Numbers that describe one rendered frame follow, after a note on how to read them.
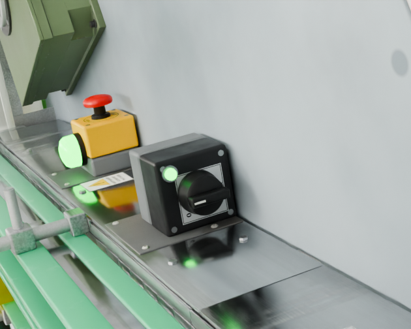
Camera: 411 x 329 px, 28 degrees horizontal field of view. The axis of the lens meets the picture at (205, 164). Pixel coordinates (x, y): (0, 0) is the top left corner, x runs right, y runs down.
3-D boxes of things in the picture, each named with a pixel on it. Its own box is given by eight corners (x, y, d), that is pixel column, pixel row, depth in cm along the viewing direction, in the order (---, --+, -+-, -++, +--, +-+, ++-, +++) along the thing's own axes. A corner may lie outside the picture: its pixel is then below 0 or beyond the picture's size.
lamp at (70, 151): (80, 161, 113) (59, 167, 112) (74, 130, 111) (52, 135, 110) (89, 168, 109) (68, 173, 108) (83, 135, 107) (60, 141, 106)
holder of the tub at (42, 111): (44, 146, 172) (8, 156, 170) (15, 16, 165) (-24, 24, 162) (66, 162, 157) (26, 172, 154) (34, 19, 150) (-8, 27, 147)
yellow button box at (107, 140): (129, 154, 117) (79, 168, 114) (119, 104, 115) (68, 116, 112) (146, 163, 111) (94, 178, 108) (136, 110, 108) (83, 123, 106)
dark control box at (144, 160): (209, 198, 92) (141, 219, 89) (197, 130, 90) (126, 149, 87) (243, 215, 85) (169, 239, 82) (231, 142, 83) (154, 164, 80)
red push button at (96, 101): (83, 121, 111) (78, 97, 111) (111, 114, 113) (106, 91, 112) (91, 126, 108) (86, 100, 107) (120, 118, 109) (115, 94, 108)
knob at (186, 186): (221, 205, 84) (235, 213, 81) (181, 218, 82) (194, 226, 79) (214, 164, 83) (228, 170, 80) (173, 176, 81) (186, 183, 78)
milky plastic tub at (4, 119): (36, 123, 171) (-5, 133, 168) (12, 15, 165) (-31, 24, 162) (58, 136, 155) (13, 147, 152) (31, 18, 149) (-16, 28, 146)
